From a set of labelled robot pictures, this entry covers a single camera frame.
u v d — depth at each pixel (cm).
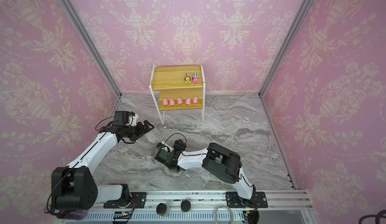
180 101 92
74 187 41
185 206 65
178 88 79
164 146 78
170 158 69
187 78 79
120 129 62
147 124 79
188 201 66
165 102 92
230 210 70
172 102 92
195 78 80
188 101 92
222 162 53
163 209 64
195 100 94
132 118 73
